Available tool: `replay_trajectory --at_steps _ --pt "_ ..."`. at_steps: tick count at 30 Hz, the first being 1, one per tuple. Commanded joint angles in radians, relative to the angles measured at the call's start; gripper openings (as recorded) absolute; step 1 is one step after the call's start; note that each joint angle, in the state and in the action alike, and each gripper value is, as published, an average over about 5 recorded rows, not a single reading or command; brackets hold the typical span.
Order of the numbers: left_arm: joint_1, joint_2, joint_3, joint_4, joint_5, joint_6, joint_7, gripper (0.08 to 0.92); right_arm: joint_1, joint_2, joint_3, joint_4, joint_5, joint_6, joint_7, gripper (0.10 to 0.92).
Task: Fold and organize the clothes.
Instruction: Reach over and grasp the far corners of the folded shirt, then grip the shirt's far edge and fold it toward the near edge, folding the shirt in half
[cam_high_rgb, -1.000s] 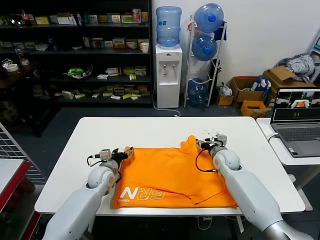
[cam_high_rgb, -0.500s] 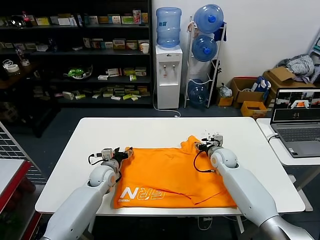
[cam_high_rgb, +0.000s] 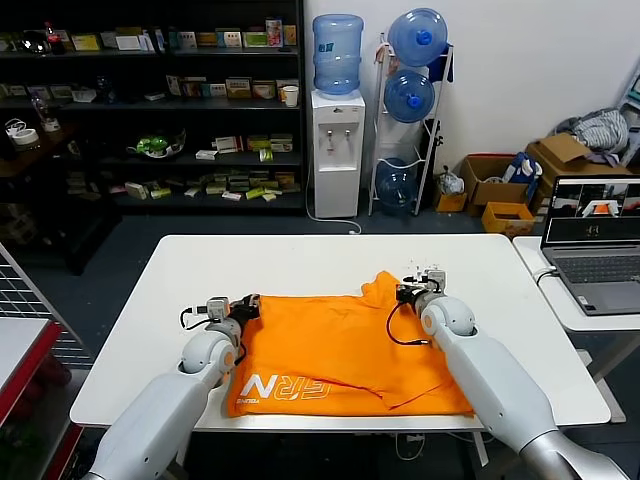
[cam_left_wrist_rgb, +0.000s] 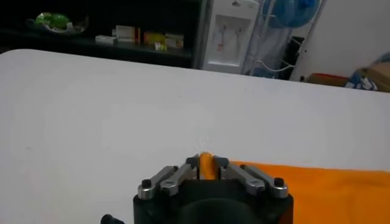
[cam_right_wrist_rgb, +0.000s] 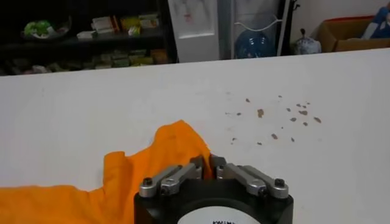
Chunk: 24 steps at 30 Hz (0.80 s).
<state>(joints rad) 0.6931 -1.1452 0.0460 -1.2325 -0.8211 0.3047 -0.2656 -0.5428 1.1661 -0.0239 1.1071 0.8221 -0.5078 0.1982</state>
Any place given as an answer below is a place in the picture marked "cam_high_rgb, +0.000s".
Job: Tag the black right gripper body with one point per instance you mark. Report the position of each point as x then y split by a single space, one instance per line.
410 295

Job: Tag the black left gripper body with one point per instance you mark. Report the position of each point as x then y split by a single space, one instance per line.
245 309

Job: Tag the orange t-shirt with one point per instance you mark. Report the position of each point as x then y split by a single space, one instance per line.
325 350

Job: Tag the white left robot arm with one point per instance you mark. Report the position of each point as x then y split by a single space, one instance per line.
150 415

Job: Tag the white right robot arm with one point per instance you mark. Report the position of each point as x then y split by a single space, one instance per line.
490 375

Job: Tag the grey clothes pile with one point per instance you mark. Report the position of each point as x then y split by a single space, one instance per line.
600 127

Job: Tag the large white table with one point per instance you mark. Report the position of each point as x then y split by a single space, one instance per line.
200 270

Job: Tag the small orange cardboard box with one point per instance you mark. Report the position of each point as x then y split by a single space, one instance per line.
450 202

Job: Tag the yellow cardboard box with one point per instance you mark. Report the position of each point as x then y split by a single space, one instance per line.
505 225

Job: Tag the crumpled plastic bag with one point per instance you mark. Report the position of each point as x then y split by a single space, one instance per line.
450 183

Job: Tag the white water dispenser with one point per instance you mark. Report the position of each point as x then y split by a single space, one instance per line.
337 190

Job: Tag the open red-rimmed cardboard box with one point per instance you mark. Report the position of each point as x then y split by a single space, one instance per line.
495 192

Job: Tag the small white side table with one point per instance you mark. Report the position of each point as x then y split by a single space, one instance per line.
565 320

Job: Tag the flat white box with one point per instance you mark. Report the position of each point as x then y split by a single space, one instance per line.
206 154

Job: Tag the small white carton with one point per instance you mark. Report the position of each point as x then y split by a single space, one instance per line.
136 190

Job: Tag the white and red box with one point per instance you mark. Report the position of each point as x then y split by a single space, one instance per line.
229 144

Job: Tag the blue and white bag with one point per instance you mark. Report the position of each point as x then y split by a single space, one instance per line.
522 167

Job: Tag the bowl with green items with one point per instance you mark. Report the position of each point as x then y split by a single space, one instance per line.
155 145

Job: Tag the grey open laptop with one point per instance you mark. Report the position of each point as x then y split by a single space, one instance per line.
600 280

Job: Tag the white metal bottle rack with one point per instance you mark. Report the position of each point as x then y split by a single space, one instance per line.
379 100

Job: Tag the black shelving unit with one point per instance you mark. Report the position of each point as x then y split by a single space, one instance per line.
225 106

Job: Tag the large flapped cardboard box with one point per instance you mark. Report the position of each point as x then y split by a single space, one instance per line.
560 146

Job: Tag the white paper cup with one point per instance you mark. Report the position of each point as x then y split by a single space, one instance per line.
290 96

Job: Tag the white and pink box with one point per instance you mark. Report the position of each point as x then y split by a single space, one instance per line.
263 90

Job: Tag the tan printed box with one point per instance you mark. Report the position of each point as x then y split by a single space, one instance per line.
238 87

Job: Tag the red-edged white table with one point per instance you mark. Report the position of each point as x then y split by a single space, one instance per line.
20 345

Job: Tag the dark blue cloth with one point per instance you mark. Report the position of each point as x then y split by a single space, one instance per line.
442 66

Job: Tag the beige cloth strip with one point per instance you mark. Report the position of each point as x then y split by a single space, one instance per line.
382 52

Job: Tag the upright blue water bottle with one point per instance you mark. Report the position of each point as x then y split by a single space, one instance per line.
337 55

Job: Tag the dark brown desk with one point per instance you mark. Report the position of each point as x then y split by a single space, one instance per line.
55 142

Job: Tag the dark blue bottle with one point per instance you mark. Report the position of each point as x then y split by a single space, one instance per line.
105 90

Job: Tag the pink printed box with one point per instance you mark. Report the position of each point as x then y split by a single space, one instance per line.
274 33

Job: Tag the tall yellow box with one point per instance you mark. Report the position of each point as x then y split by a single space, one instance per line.
290 35

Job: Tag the white tape roll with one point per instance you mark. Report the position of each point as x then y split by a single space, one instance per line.
25 135

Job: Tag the clear bottle pink label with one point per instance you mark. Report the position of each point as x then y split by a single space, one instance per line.
41 109

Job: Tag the large plain white box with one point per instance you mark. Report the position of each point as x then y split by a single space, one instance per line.
131 42

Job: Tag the flat yellow box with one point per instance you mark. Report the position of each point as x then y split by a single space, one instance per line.
86 41

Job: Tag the cola bottle red label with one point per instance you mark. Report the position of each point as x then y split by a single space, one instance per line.
50 37

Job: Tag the shiny glass bowl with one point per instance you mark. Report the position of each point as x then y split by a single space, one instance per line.
34 41

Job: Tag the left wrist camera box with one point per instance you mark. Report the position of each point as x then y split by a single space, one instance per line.
217 307

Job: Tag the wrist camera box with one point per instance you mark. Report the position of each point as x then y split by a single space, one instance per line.
217 307
435 277

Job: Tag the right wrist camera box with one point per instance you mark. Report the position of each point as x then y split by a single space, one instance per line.
435 277

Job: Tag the pale grey metal frame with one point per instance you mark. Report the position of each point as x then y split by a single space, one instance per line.
634 92

